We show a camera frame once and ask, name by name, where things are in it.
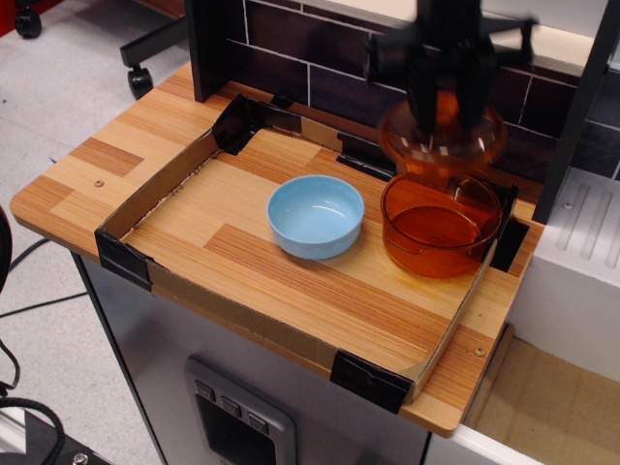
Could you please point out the orange transparent pot lid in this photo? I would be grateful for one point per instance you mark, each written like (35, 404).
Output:
(448, 151)

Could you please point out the black upright post right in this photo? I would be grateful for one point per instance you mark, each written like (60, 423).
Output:
(605, 43)

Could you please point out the orange transparent pot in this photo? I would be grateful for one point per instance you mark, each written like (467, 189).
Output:
(439, 227)

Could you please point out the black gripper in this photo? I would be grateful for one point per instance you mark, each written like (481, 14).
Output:
(453, 41)

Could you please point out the cream wooden shelf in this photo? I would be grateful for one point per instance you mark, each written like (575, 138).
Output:
(562, 40)

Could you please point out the black caster wheel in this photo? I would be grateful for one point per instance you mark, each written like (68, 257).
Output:
(27, 22)

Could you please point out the black upright post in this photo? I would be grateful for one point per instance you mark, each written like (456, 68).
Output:
(605, 43)
(210, 25)

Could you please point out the black chair base with casters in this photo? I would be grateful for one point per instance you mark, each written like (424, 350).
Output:
(145, 47)

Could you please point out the black upright post left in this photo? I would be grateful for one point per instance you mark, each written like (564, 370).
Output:
(210, 25)

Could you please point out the white toy sink unit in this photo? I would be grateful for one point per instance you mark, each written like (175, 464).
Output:
(550, 394)

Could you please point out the light blue bowl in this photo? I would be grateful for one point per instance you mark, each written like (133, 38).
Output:
(315, 217)

